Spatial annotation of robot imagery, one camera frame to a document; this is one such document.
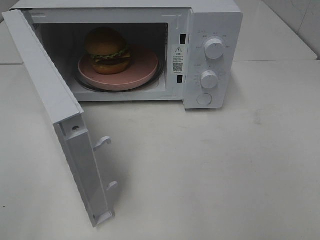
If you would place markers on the white microwave door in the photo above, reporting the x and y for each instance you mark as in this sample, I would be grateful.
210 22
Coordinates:
66 116

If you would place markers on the lower white microwave knob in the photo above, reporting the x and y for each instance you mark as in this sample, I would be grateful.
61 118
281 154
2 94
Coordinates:
209 79

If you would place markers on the upper white microwave knob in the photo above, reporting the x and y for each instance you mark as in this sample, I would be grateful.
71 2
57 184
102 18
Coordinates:
214 48

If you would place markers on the white warning label sticker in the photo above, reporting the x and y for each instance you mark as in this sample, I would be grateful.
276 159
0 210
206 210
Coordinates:
178 58

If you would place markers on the glass microwave turntable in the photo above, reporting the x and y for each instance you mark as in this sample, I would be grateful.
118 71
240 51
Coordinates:
158 73

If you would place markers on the white microwave oven body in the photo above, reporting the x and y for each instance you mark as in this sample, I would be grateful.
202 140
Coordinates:
62 25

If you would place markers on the toy burger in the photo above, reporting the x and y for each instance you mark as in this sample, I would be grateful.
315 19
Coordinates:
108 51

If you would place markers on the white microwave knob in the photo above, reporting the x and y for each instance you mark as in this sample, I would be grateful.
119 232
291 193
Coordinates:
209 79
214 48

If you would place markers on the pink round plate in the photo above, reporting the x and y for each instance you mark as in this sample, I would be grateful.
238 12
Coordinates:
141 69

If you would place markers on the white adjacent table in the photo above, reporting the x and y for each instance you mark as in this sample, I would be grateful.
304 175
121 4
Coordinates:
265 37

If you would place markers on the round white door button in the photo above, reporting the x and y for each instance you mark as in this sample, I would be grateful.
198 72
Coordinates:
204 99

